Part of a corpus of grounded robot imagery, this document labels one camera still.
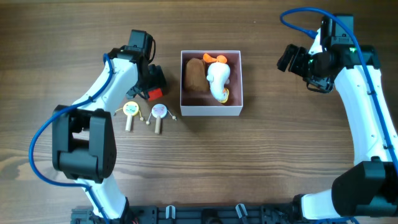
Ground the pink face rattle drum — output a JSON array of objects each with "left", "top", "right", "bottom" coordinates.
[{"left": 146, "top": 103, "right": 177, "bottom": 134}]

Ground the blue cable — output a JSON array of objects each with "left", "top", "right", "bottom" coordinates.
[
  {"left": 279, "top": 7, "right": 398, "bottom": 224},
  {"left": 28, "top": 53, "right": 114, "bottom": 224}
]

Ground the right blue cable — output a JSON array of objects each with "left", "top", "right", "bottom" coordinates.
[{"left": 279, "top": 7, "right": 398, "bottom": 224}]

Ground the white plush duck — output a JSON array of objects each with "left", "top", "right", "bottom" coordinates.
[{"left": 203, "top": 54, "right": 231, "bottom": 103}]

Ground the white box with pink interior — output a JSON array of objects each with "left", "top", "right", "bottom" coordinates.
[{"left": 180, "top": 50, "right": 243, "bottom": 116}]

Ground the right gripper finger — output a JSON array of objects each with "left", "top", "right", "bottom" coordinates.
[
  {"left": 277, "top": 44, "right": 295, "bottom": 72},
  {"left": 289, "top": 47, "right": 308, "bottom": 77}
]

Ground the brown plush toy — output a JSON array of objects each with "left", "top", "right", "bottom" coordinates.
[{"left": 183, "top": 58, "right": 210, "bottom": 92}]

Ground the yellow face rattle drum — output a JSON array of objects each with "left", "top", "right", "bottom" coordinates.
[{"left": 116, "top": 101, "right": 145, "bottom": 132}]

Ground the left blue cable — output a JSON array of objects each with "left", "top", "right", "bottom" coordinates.
[{"left": 28, "top": 53, "right": 114, "bottom": 224}]

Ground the red toy truck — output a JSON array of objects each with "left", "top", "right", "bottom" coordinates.
[{"left": 148, "top": 88, "right": 164, "bottom": 101}]

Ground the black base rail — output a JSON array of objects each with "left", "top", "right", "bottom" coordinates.
[{"left": 70, "top": 203, "right": 299, "bottom": 224}]

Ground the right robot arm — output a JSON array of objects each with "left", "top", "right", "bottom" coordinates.
[{"left": 277, "top": 11, "right": 397, "bottom": 223}]

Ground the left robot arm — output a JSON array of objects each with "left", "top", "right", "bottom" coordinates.
[{"left": 52, "top": 30, "right": 166, "bottom": 223}]

